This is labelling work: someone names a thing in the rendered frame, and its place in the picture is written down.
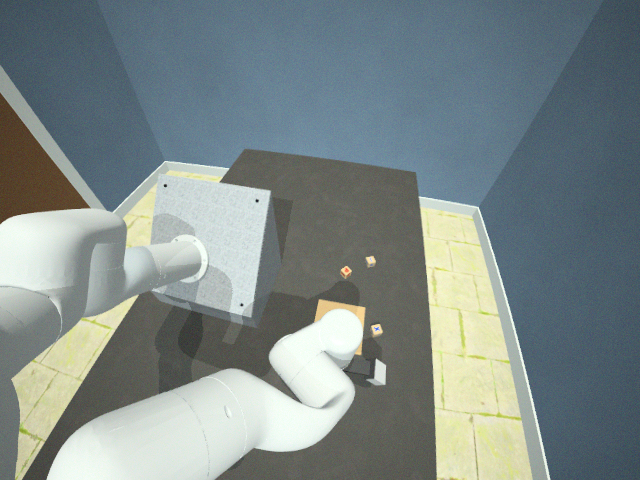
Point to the tan flat mat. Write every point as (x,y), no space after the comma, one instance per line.
(325,306)

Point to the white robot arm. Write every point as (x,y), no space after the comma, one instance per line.
(194,432)

